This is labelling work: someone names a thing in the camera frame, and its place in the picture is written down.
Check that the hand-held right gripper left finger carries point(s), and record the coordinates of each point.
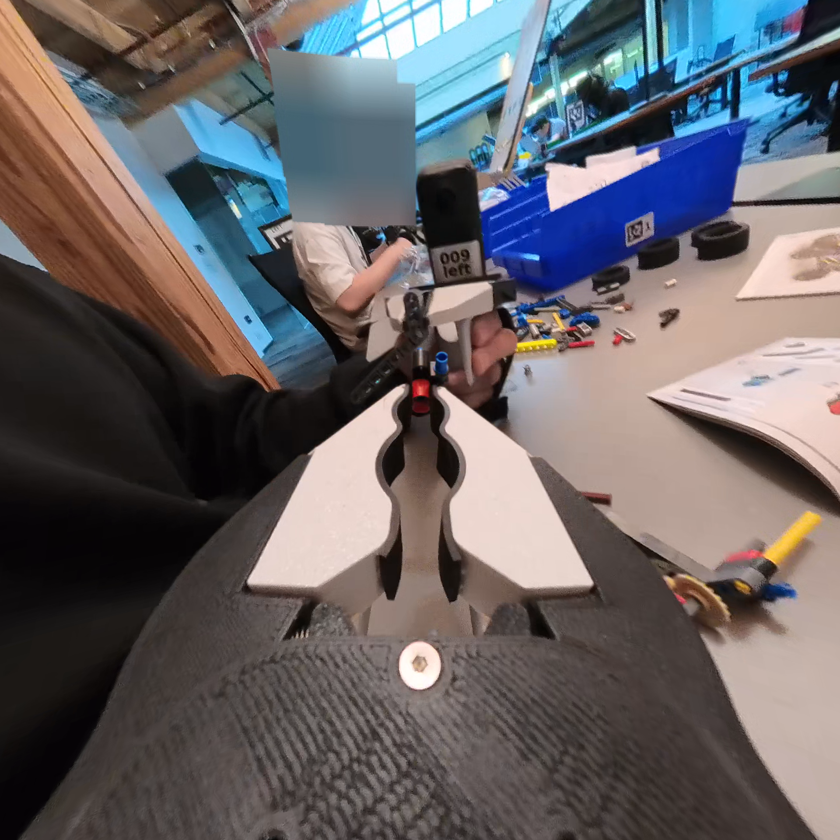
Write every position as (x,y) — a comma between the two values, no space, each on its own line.
(328,518)

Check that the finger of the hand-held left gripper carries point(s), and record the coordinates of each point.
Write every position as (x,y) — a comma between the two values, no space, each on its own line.
(384,328)
(463,302)

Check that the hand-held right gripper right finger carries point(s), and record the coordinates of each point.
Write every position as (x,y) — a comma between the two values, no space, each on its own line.
(512,518)

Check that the dark grey lego beam assembly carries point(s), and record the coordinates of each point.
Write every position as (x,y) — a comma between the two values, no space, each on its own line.
(420,395)

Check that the person's left forearm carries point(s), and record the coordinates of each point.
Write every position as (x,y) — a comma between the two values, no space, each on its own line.
(295,420)

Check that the dark red lego axle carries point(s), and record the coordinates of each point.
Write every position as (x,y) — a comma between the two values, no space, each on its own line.
(596,497)

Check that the pile of loose lego pieces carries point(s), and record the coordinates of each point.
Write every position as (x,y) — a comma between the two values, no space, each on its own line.
(558,325)

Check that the black rubber lego tyre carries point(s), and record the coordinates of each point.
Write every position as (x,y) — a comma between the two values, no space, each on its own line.
(720,239)
(610,279)
(658,254)

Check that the black lego connector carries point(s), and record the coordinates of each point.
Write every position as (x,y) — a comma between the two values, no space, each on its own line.
(669,317)

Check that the lego gear and yellow axle assembly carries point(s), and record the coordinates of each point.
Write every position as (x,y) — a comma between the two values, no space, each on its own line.
(748,571)

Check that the person's left hand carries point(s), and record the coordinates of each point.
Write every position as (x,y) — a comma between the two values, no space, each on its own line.
(491,351)

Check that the clear plastic bag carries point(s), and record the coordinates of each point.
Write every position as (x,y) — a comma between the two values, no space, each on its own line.
(410,266)

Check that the black office chair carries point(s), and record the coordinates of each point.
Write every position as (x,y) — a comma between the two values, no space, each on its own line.
(282,282)

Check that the blue plastic bin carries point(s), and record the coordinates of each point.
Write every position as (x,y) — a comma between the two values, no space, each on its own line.
(590,226)

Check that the white paper sheets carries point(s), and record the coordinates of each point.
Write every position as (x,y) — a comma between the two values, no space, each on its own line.
(590,174)

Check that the white board panel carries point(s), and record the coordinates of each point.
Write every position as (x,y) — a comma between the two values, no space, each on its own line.
(522,85)

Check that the person's black clothing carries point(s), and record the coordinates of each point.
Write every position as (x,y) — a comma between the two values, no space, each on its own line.
(98,459)

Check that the open instruction booklet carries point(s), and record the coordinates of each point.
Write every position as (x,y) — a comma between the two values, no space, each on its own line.
(768,400)

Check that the closed instruction booklet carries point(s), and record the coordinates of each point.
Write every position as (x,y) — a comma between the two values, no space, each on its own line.
(787,269)

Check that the wooden post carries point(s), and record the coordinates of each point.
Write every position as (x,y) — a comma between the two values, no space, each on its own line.
(98,216)

